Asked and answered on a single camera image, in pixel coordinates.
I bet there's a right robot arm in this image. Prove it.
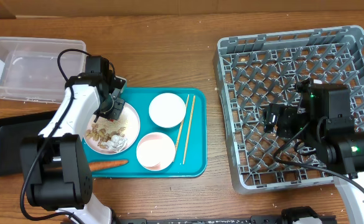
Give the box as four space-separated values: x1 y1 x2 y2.
263 78 364 223

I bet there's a black plastic bin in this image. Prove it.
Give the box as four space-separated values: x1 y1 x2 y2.
0 111 55 176

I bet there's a white bowl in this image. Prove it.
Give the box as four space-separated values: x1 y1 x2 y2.
149 93 186 128

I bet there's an orange carrot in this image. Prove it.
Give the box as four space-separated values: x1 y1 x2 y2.
89 160 128 172

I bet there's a clear plastic bin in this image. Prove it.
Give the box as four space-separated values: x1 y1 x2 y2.
0 37 86 103

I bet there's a peanut shells pile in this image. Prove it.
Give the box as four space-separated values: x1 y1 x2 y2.
85 123 126 151

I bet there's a teal serving tray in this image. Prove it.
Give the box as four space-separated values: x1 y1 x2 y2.
83 87 207 178

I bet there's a rice pile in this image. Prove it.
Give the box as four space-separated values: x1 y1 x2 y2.
105 113 129 132

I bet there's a white tissue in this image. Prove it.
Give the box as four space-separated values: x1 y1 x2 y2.
106 135 128 152

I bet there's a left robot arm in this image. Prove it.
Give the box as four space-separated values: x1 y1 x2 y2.
19 54 126 223

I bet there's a white round plate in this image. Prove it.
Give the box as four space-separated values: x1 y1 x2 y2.
84 103 140 155

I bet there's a pink-white bowl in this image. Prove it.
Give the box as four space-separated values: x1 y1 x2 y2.
136 132 176 172

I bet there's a grey dish rack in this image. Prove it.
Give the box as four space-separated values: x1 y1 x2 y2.
214 26 364 194

